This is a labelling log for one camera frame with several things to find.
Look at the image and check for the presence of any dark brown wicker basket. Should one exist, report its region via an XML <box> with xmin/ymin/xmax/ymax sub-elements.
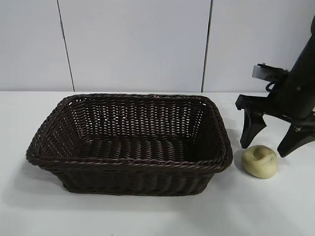
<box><xmin>26</xmin><ymin>92</ymin><xmax>234</xmax><ymax>197</ymax></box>

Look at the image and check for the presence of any pale yellow egg yolk pastry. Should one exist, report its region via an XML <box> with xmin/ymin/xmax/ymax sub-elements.
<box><xmin>241</xmin><ymin>145</ymin><xmax>279</xmax><ymax>179</ymax></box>

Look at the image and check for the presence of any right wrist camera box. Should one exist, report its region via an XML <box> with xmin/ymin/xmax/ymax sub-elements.
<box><xmin>252</xmin><ymin>63</ymin><xmax>288</xmax><ymax>82</ymax></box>

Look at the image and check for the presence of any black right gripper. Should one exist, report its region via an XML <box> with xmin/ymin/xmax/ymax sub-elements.
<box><xmin>235</xmin><ymin>72</ymin><xmax>315</xmax><ymax>158</ymax></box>

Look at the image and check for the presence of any thin black cable loop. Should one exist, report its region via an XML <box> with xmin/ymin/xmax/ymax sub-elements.
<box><xmin>265</xmin><ymin>82</ymin><xmax>280</xmax><ymax>92</ymax></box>

